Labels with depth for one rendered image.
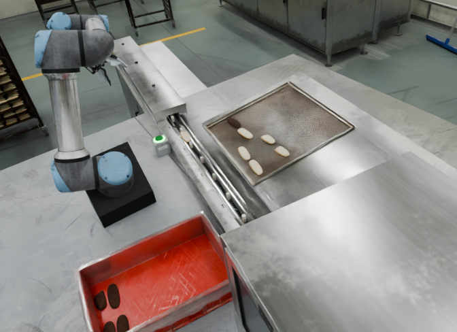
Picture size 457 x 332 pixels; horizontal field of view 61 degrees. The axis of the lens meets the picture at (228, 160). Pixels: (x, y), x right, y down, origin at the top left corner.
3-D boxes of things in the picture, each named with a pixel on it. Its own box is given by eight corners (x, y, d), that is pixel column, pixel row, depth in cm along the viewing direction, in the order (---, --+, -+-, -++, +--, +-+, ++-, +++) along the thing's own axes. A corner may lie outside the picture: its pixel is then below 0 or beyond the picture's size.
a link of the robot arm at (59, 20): (79, 11, 153) (79, 18, 163) (47, 10, 149) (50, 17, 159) (81, 31, 154) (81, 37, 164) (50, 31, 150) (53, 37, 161)
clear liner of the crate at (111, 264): (81, 285, 134) (70, 267, 128) (207, 226, 148) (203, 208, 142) (101, 374, 109) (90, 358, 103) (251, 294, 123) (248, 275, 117)
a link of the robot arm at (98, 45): (119, 34, 123) (106, 8, 163) (82, 34, 119) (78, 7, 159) (121, 70, 129) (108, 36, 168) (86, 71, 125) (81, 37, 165)
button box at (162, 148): (154, 155, 195) (149, 137, 188) (169, 150, 197) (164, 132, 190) (159, 164, 189) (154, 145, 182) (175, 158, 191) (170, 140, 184)
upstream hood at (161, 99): (110, 51, 298) (107, 40, 293) (132, 45, 303) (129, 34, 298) (156, 125, 206) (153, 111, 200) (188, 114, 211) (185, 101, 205)
